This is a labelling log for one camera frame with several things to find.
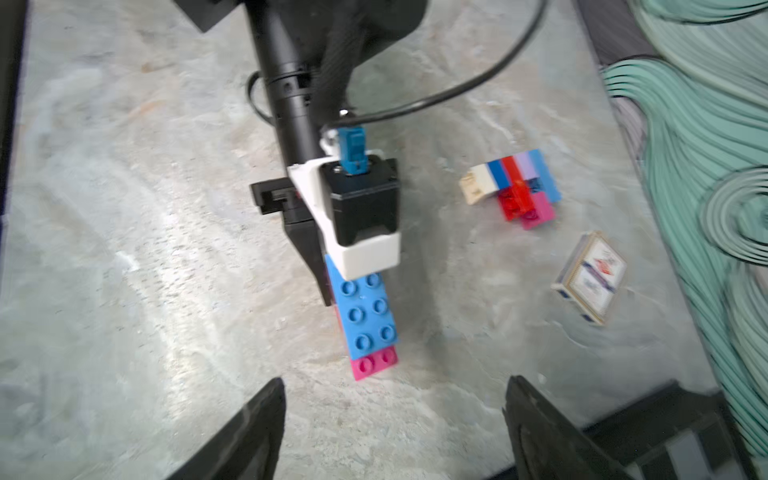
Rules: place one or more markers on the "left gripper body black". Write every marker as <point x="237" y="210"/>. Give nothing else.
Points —
<point x="280" y="196"/>

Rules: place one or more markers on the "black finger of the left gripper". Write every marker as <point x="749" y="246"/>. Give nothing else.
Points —
<point x="305" y="236"/>

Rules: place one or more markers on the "lilac lego brick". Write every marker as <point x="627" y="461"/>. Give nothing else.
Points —
<point x="525" y="166"/>

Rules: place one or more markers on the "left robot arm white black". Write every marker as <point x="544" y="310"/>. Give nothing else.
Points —
<point x="307" y="52"/>

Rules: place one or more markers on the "playing card box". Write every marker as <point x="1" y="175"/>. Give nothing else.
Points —
<point x="592" y="277"/>

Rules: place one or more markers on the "small blue lego brick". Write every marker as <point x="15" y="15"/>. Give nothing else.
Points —
<point x="498" y="174"/>

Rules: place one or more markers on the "pink lego brick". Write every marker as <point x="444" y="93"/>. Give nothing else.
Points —
<point x="374" y="363"/>
<point x="543" y="212"/>

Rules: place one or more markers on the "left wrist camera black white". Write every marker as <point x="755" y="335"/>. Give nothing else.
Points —
<point x="353" y="195"/>

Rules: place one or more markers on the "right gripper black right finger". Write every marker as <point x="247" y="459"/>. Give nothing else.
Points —
<point x="546" y="445"/>

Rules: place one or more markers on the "black grey chessboard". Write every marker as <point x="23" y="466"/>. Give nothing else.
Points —
<point x="671" y="433"/>

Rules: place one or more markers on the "white lego brick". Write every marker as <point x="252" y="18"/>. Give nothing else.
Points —
<point x="478" y="184"/>

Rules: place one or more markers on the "light blue lego brick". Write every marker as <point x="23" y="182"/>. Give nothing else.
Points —
<point x="545" y="178"/>
<point x="363" y="308"/>

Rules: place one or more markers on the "red lego brick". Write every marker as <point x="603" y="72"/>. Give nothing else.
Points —
<point x="516" y="200"/>

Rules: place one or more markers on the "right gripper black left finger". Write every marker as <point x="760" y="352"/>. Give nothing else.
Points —
<point x="248" y="446"/>

